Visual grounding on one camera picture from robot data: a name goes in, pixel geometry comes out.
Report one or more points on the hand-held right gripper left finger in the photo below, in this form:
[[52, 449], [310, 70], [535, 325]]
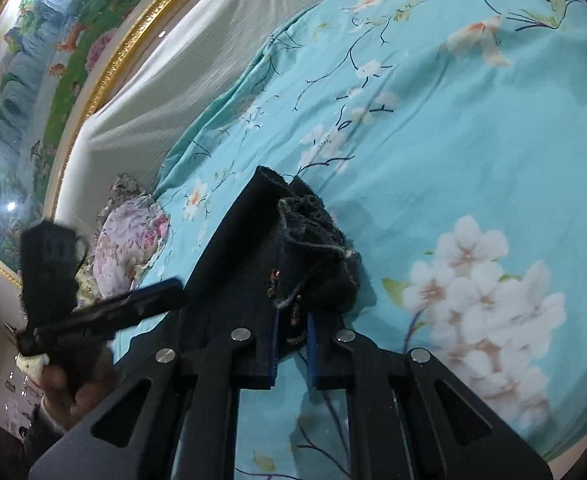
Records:
[[272, 360]]

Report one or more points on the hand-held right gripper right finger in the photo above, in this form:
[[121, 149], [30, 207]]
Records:
[[312, 355]]

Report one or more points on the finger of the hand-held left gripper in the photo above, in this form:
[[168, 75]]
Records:
[[138, 301]]

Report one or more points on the dark navy pants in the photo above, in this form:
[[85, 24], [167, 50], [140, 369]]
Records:
[[253, 260]]

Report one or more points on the person's left hand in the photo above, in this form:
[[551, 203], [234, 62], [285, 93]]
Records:
[[56, 382]]

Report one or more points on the pink floral quilted pillow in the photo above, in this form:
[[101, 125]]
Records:
[[128, 245]]

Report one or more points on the gold framed landscape painting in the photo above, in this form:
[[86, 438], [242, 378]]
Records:
[[48, 60]]

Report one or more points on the white padded headboard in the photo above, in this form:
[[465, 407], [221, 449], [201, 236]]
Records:
[[198, 60]]

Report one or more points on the turquoise floral bed sheet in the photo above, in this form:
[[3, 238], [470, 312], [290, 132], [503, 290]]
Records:
[[448, 135]]

